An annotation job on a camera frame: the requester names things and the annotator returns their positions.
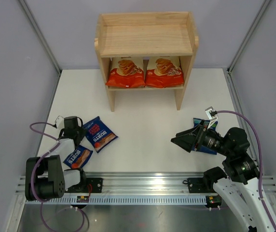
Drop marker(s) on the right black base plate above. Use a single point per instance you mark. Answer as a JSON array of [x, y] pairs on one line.
[[197, 185]]

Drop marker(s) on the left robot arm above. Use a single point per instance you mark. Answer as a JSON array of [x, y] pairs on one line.
[[45, 177]]

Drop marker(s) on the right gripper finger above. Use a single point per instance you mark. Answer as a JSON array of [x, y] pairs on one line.
[[187, 143], [190, 133]]

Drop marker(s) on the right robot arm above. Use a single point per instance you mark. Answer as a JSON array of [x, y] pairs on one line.
[[238, 182]]

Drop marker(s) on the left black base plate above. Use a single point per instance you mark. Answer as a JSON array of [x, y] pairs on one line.
[[94, 185]]

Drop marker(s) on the white slotted cable duct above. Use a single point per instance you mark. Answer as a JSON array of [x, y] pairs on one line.
[[129, 200]]

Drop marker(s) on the aluminium frame post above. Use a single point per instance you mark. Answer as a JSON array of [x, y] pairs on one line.
[[255, 23], [33, 23]]

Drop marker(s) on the blue burts chilli bag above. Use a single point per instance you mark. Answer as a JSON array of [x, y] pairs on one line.
[[99, 134], [78, 158]]

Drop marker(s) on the right aluminium frame post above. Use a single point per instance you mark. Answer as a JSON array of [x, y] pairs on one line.
[[255, 23]]

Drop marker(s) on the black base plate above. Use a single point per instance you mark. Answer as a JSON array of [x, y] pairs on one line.
[[94, 185], [197, 185]]

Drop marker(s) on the wooden two-tier shelf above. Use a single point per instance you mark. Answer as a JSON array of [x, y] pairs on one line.
[[146, 35]]

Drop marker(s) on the left aluminium frame post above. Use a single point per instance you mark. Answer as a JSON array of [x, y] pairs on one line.
[[33, 23]]

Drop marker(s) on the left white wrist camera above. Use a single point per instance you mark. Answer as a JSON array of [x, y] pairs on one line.
[[58, 123]]

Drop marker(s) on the aluminium mounting rail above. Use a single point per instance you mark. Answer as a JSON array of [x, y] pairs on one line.
[[144, 183]]

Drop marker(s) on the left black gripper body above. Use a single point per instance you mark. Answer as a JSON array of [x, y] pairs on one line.
[[81, 132]]

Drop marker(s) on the cassava chips bag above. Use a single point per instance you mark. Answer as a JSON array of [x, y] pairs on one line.
[[126, 72], [164, 71]]

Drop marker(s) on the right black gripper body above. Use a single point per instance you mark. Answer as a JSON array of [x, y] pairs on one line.
[[210, 139]]

